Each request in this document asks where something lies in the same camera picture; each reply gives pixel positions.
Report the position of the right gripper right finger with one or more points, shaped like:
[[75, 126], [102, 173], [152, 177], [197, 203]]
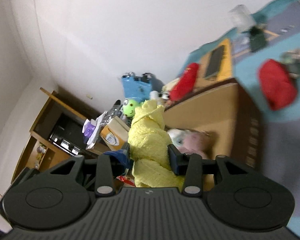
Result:
[[188, 166]]

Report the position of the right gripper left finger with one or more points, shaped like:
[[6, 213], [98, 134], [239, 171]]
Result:
[[109, 166]]

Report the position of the pink plush toy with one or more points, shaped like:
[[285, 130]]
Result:
[[195, 142]]

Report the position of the mint green white hat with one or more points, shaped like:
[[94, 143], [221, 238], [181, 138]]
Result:
[[177, 136]]

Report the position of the yellow towel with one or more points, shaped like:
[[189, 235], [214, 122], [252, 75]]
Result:
[[148, 143]]

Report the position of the brown cardboard box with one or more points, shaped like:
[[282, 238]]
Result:
[[227, 112]]

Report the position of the red cloth bundle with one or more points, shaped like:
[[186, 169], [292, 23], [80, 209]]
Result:
[[276, 85]]

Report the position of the grey camouflage cloth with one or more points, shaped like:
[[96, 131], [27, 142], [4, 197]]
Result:
[[291, 61]]

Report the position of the small yellow cardboard box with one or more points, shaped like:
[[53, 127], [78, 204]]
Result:
[[115, 134]]

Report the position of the wooden cabinet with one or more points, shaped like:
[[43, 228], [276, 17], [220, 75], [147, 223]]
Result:
[[56, 133]]

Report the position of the small white dog plush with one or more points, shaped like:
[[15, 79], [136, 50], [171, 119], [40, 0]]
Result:
[[161, 97]]

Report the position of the red long plush pillow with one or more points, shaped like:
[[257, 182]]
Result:
[[186, 82]]

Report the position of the green frog plush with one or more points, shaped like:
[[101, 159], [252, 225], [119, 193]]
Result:
[[129, 106]]

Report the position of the blue striped bed sheet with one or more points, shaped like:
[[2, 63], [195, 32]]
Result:
[[281, 158]]

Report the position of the dark smartphone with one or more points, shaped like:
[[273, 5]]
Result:
[[214, 65]]

